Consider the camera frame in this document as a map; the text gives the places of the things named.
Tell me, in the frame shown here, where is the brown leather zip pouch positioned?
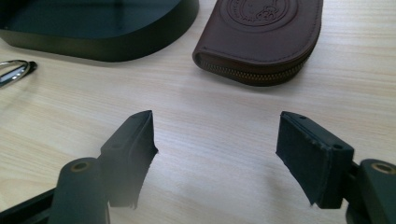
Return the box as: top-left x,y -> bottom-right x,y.
191,0 -> 325,87

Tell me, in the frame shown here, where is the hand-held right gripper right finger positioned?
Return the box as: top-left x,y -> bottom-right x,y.
276,111 -> 355,210

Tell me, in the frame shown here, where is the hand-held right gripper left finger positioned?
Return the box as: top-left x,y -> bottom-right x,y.
99,110 -> 159,209

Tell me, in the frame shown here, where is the black oval tray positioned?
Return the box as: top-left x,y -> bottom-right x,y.
0,0 -> 200,63

